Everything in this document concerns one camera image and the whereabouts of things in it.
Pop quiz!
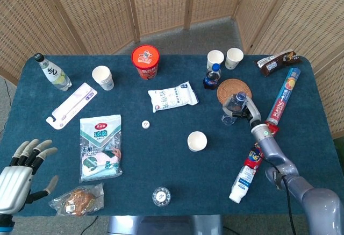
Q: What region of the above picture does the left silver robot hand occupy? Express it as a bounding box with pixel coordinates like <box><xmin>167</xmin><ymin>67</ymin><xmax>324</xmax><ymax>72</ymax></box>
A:
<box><xmin>0</xmin><ymin>139</ymin><xmax>59</xmax><ymax>216</ymax></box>

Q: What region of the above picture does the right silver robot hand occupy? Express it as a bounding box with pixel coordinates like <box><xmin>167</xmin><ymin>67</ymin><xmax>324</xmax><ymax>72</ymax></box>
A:
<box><xmin>222</xmin><ymin>95</ymin><xmax>262</xmax><ymax>128</ymax></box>

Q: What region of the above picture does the clear water bottle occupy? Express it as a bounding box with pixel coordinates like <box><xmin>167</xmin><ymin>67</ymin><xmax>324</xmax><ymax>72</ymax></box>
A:
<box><xmin>221</xmin><ymin>91</ymin><xmax>248</xmax><ymax>126</ymax></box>

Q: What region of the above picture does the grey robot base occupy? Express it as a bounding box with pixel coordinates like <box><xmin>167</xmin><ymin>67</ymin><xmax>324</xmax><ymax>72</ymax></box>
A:
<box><xmin>106</xmin><ymin>215</ymin><xmax>224</xmax><ymax>235</ymax></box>

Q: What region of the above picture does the small Pepsi cola bottle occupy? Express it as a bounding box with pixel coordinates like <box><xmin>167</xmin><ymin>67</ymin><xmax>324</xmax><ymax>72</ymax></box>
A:
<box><xmin>203</xmin><ymin>63</ymin><xmax>223</xmax><ymax>90</ymax></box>

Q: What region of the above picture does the clear glass soda bottle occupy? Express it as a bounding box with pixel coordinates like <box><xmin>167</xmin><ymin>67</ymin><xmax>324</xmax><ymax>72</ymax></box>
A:
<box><xmin>34</xmin><ymin>53</ymin><xmax>73</xmax><ymax>91</ymax></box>

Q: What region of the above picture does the sealed white-capped water bottle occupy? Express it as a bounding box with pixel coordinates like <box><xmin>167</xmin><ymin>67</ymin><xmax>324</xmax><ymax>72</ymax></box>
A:
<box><xmin>152</xmin><ymin>186</ymin><xmax>172</xmax><ymax>207</ymax></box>

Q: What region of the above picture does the round woven rattan coaster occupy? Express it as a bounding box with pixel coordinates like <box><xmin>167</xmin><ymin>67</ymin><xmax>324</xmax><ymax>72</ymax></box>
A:
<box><xmin>217</xmin><ymin>78</ymin><xmax>253</xmax><ymax>105</ymax></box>

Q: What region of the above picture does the plastic food wrap roll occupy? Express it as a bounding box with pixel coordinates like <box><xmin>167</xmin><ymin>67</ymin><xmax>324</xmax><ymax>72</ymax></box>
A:
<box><xmin>266</xmin><ymin>67</ymin><xmax>301</xmax><ymax>125</ymax></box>

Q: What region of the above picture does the red cracker pack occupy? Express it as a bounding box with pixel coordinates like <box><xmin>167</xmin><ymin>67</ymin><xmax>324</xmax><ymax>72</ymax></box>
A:
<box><xmin>243</xmin><ymin>123</ymin><xmax>280</xmax><ymax>170</ymax></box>

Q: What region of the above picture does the brown snack bar wrapper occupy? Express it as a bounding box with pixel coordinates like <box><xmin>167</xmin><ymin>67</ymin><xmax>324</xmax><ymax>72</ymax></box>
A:
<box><xmin>254</xmin><ymin>51</ymin><xmax>303</xmax><ymax>77</ymax></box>

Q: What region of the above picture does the single white paper cup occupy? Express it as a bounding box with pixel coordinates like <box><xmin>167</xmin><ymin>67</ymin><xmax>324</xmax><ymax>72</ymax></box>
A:
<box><xmin>187</xmin><ymin>131</ymin><xmax>208</xmax><ymax>152</ymax></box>

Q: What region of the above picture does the bread in clear bag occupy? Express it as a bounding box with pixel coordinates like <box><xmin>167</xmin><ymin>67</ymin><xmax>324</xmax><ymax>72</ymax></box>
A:
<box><xmin>48</xmin><ymin>183</ymin><xmax>105</xmax><ymax>217</ymax></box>

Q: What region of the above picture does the white wet wipes pack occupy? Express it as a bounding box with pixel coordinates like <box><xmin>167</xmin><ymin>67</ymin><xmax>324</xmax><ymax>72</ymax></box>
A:
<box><xmin>147</xmin><ymin>80</ymin><xmax>200</xmax><ymax>113</ymax></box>

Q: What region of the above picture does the cleaning cloth pack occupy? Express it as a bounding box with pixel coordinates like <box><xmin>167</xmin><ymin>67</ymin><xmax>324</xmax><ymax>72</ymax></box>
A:
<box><xmin>80</xmin><ymin>115</ymin><xmax>123</xmax><ymax>182</ymax></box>

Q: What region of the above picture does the blue table cloth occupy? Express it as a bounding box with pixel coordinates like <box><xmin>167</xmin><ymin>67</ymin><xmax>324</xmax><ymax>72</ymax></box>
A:
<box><xmin>0</xmin><ymin>54</ymin><xmax>344</xmax><ymax>217</ymax></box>

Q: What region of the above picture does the pink toothbrush pack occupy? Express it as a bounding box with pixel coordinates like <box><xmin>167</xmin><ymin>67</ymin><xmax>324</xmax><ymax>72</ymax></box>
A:
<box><xmin>45</xmin><ymin>82</ymin><xmax>98</xmax><ymax>130</ymax></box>

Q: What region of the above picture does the orange instant noodle tub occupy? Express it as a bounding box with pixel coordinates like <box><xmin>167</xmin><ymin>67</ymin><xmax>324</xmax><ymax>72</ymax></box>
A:
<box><xmin>131</xmin><ymin>44</ymin><xmax>161</xmax><ymax>81</ymax></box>

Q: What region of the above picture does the stack of paper cups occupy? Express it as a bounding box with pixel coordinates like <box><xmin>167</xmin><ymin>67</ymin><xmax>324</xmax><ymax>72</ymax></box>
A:
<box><xmin>91</xmin><ymin>66</ymin><xmax>114</xmax><ymax>91</ymax></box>

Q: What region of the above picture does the woven wooden folding screen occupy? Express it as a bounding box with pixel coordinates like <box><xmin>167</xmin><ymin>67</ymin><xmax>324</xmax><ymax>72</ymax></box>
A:
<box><xmin>0</xmin><ymin>0</ymin><xmax>344</xmax><ymax>139</ymax></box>

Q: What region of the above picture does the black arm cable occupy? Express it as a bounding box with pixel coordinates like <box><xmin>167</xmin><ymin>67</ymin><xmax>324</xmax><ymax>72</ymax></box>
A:
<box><xmin>279</xmin><ymin>175</ymin><xmax>299</xmax><ymax>235</ymax></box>

